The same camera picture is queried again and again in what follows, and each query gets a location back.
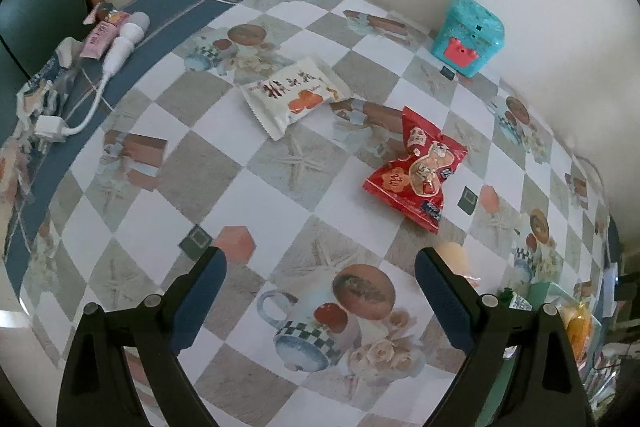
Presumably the white box with teal rim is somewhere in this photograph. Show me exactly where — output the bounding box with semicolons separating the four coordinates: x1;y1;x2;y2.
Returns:
500;282;603;388

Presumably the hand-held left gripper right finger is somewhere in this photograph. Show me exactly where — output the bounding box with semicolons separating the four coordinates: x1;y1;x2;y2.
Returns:
415;247;596;427

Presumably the checkered printed tablecloth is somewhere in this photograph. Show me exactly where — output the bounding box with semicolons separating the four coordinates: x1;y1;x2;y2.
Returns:
0;0;621;427

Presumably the white power adapter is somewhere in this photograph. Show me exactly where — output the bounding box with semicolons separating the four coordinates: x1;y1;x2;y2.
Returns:
35;116;71;142

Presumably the small round pastry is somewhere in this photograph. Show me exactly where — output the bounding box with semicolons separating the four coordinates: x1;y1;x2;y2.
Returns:
434;242;476;283

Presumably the white snack packet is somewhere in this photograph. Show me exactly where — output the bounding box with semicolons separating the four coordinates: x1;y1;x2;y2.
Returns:
240;55;353;142

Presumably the white massager wand with cable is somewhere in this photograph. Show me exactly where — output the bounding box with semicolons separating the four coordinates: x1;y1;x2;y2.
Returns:
65;12;151;135

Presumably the red snack packet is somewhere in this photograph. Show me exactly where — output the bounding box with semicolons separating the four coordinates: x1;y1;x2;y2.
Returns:
362;105;469;235

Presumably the teal toy box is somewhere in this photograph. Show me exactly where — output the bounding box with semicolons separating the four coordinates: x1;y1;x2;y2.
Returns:
431;0;506;78

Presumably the pink tube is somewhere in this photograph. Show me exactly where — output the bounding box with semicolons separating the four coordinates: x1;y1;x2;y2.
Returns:
80;4;128;60

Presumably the yellow bread packet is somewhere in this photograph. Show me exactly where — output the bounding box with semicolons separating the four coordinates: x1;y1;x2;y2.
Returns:
560;302;593;363

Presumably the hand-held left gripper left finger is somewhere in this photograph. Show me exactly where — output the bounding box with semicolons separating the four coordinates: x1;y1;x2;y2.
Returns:
57;246;228;427

